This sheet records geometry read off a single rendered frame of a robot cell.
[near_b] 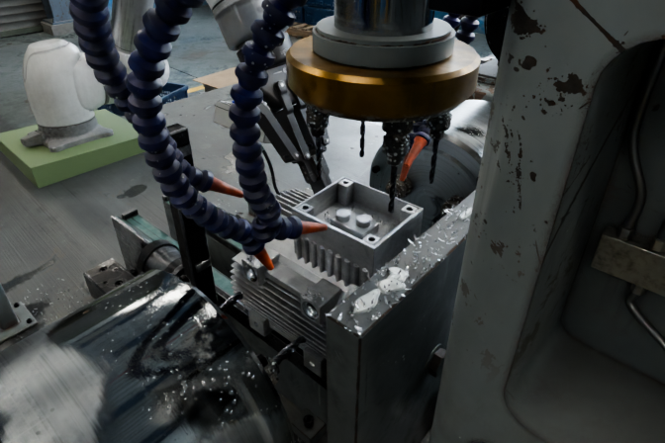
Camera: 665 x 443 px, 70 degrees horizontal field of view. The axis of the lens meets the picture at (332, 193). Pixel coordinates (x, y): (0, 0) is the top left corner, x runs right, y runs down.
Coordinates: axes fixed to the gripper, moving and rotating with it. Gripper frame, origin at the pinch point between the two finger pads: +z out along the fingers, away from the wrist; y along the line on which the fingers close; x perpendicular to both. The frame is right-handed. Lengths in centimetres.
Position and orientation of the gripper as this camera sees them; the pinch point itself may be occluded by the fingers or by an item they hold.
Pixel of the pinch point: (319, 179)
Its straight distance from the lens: 67.9
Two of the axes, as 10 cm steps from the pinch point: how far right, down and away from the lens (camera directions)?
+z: 3.8, 9.1, 1.7
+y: 6.6, -4.0, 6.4
